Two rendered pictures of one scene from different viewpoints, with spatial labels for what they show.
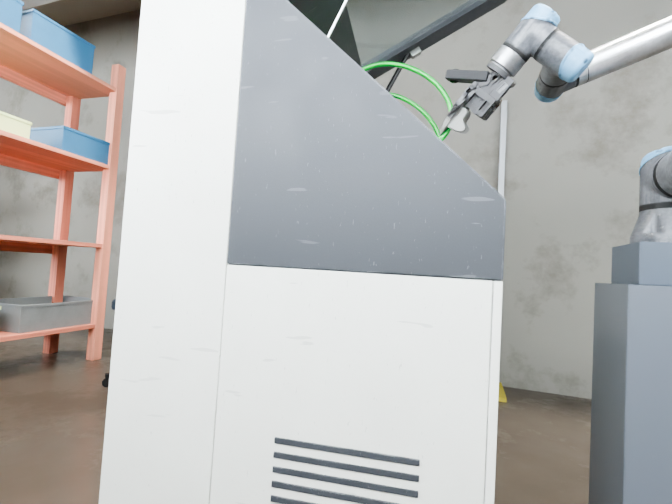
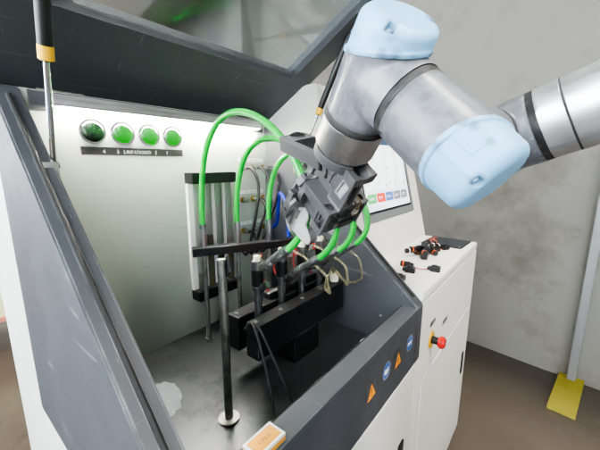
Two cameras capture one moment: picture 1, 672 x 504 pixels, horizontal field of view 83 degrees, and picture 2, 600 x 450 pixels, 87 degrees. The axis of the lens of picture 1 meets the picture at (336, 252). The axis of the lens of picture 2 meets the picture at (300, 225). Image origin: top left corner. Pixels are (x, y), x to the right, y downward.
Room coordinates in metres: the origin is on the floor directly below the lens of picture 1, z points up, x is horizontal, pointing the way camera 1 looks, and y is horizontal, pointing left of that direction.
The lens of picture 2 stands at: (0.57, -0.53, 1.31)
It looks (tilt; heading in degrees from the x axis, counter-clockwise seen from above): 11 degrees down; 27
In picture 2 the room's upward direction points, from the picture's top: straight up
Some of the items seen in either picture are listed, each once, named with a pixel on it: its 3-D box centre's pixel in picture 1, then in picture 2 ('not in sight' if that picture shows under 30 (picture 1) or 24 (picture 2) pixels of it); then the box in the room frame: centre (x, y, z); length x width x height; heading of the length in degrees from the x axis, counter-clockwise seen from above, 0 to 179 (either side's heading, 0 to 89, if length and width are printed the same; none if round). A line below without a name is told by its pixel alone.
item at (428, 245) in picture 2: not in sight; (428, 245); (1.82, -0.43, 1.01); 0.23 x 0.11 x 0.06; 168
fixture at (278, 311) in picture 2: not in sight; (292, 321); (1.24, -0.17, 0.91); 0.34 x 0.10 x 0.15; 168
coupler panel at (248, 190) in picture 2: not in sight; (254, 197); (1.42, 0.07, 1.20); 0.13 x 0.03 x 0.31; 168
